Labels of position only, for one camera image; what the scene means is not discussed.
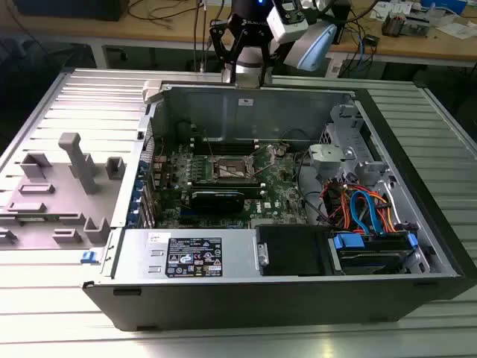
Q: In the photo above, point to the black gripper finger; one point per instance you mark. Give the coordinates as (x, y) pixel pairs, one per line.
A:
(218, 41)
(266, 56)

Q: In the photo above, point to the thin metal locking lever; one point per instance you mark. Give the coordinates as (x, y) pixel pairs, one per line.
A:
(208, 143)

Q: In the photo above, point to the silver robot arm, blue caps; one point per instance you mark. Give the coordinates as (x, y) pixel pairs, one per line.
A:
(316, 48)

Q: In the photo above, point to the CPU socket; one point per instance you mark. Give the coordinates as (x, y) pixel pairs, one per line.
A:
(231, 169)

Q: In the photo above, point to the black desktop device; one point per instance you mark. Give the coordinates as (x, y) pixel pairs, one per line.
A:
(343, 22)

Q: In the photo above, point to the round coin battery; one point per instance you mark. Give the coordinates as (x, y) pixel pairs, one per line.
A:
(280, 151)

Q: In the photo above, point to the small black box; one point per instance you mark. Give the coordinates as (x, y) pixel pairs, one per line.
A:
(372, 39)

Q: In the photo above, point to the silver metal drive cage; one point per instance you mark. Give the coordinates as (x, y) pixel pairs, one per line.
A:
(328, 154)

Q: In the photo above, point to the copper finned heatsink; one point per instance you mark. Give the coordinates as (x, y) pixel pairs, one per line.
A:
(393, 25)

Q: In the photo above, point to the white printed paper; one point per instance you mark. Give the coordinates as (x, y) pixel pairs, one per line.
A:
(391, 7)

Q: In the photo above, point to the wooden workbench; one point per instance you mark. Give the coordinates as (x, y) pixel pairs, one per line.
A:
(410, 46)

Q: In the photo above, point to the green motherboard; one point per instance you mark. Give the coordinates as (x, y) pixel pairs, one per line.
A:
(275, 201)

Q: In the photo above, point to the large black box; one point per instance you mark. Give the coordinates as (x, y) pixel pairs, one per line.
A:
(74, 9)

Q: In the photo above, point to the grey metal drive tray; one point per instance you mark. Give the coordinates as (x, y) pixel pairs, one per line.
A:
(417, 26)

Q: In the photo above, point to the blue plastic box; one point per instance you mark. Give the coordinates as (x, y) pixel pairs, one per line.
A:
(451, 4)

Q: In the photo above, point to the white paper sheet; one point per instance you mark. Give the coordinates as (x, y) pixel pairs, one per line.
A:
(458, 30)

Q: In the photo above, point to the dark office chair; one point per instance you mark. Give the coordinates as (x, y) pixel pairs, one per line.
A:
(18, 52)

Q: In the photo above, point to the hard disk in blue carrier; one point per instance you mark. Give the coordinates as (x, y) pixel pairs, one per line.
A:
(348, 241)

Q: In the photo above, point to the silver power supply unit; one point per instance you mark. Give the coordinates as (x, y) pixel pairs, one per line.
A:
(138, 242)

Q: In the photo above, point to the grey parts rack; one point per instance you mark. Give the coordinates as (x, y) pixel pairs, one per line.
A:
(67, 197)

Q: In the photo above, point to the black and silver PC case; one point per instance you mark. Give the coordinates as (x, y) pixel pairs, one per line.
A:
(261, 306)

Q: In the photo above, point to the blue case latch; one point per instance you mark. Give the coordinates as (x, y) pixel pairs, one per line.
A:
(88, 257)

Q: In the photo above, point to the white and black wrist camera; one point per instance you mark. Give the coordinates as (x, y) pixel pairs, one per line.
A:
(287, 30)

